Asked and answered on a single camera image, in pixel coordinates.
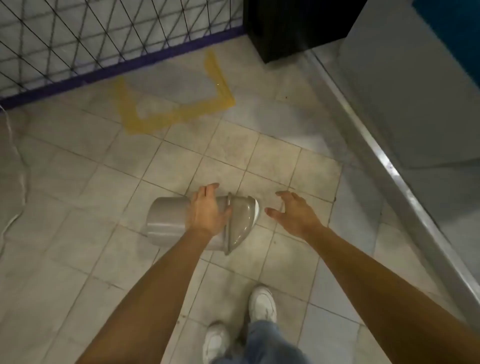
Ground person's left hand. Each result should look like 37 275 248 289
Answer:
186 182 233 239

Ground person's right hand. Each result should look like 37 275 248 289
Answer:
265 190 326 241

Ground beige dust bin white lid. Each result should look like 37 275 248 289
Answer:
146 192 262 257

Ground yellow tape floor marking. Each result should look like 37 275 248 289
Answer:
114 49 236 137

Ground person's left forearm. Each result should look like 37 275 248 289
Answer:
74 226 222 364

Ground person's right forearm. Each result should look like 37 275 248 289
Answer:
305 224 480 364

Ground person's white left shoe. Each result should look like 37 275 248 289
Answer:
202 321 230 364

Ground person's blue jeans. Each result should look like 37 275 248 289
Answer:
213 318 312 364

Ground grey metal cabinet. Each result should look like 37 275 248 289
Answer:
337 0 480 263

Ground purple skirting strip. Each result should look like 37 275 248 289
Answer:
0 24 248 110

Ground black cabinet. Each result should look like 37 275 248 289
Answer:
242 0 368 64

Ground white power cable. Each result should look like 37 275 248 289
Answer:
0 104 31 256

